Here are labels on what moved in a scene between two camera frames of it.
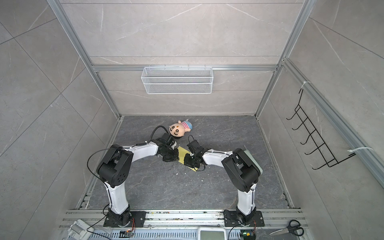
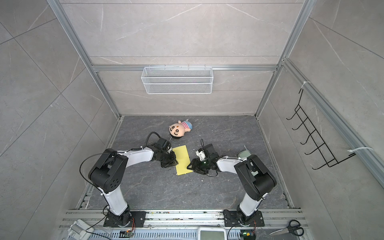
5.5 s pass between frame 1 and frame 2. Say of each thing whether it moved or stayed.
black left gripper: moved
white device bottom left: stayed
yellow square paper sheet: moved
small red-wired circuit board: stayed
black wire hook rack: stayed
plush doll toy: stayed
